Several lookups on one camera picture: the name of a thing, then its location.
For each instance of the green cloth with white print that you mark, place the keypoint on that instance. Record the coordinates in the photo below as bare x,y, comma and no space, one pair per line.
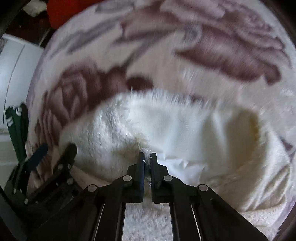
15,132

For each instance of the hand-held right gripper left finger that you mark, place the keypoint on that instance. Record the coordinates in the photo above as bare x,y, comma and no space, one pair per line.
140,172

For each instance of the white pillow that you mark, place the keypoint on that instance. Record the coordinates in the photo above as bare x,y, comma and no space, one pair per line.
34,7

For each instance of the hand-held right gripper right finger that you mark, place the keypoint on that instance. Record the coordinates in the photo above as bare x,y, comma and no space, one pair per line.
154,173

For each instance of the white fluffy garment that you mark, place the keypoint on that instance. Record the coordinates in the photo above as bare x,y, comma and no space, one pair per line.
185,129

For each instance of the red cloth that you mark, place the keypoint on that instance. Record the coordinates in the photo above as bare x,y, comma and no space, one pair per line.
69,11

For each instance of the white cabinet door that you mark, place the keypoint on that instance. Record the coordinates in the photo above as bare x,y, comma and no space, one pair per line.
16,76

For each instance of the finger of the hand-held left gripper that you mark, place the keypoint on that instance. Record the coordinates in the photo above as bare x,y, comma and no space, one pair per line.
66,160
38,154

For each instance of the floral plush blanket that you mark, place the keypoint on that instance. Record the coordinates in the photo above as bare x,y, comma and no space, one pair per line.
208,46

